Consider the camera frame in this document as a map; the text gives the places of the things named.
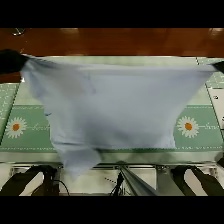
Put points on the light blue T-shirt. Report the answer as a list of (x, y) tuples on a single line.
[(113, 106)]

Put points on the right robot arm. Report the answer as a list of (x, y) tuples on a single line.
[(200, 181)]

